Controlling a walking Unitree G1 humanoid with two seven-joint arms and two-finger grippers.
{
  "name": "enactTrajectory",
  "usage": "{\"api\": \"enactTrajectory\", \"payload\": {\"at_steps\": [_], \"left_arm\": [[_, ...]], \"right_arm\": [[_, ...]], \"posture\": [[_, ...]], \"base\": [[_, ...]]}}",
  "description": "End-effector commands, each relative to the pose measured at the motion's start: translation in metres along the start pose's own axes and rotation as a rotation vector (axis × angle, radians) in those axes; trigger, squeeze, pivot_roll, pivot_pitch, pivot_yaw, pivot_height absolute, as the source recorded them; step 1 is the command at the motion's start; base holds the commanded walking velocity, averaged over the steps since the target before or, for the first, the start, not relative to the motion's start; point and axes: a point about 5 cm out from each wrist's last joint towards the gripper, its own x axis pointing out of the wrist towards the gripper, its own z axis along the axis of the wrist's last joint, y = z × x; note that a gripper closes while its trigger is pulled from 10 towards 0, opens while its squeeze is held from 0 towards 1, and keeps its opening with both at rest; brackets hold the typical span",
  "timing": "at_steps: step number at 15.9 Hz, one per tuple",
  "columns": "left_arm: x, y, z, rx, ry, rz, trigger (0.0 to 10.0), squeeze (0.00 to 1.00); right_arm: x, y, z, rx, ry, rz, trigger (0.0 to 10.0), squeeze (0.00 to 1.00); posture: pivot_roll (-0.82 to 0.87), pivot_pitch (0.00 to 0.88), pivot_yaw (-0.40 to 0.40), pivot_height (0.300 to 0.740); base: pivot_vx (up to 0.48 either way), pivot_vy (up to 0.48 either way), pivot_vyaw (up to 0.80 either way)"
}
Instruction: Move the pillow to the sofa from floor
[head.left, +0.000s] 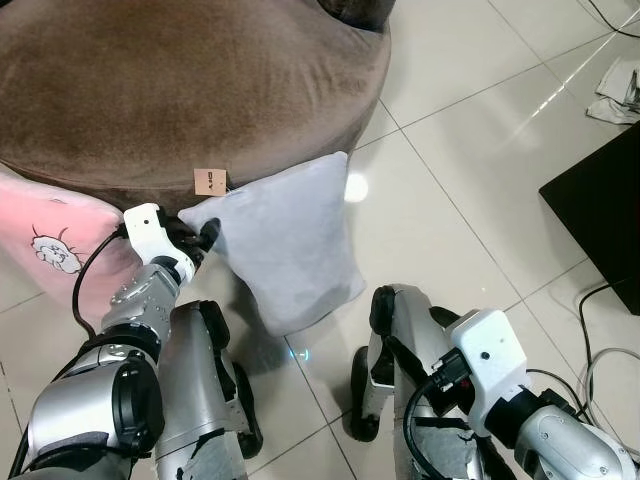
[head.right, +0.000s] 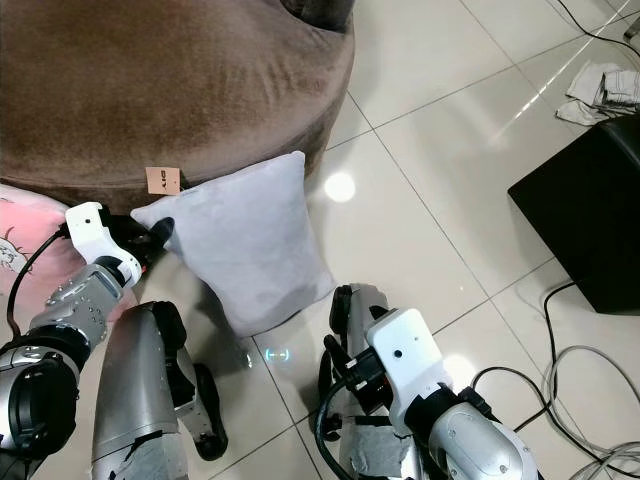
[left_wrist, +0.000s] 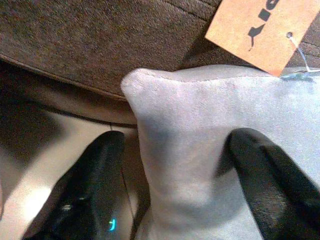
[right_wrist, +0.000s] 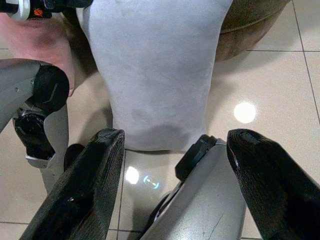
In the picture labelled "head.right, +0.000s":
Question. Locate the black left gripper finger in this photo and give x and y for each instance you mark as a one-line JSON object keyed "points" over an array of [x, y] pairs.
{"points": [[163, 236]]}

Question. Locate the brown paper tag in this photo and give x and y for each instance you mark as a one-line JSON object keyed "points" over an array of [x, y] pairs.
{"points": [[163, 181]]}

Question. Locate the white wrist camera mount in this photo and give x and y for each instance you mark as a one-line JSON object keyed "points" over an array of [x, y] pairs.
{"points": [[410, 360], [95, 235]]}

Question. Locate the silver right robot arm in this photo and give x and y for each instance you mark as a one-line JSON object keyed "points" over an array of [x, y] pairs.
{"points": [[480, 445]]}

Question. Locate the light grey pillow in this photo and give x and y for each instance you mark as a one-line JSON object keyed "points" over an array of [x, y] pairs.
{"points": [[250, 240]]}

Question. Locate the dark brown cushion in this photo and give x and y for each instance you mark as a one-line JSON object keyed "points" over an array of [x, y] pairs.
{"points": [[315, 12]]}

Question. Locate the brown velvet round sofa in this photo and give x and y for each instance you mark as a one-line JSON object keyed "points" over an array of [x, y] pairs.
{"points": [[160, 90]]}

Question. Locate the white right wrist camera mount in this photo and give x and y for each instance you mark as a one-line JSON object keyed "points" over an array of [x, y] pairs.
{"points": [[410, 360]]}

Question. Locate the silver left robot leg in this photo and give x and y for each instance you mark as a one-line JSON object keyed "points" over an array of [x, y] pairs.
{"points": [[135, 400]]}

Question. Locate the crumpled grey white cloth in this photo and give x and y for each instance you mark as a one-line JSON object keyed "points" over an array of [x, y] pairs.
{"points": [[595, 90]]}

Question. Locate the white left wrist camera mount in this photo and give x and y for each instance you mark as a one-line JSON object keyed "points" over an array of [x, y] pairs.
{"points": [[95, 235]]}

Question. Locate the black box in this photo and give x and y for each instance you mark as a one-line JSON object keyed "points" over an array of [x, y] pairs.
{"points": [[585, 215]]}

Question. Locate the pink cartoon print pillow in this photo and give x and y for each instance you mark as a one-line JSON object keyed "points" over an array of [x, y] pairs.
{"points": [[25, 225]]}

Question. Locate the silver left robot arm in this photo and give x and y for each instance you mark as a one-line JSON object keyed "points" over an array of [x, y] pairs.
{"points": [[75, 310]]}

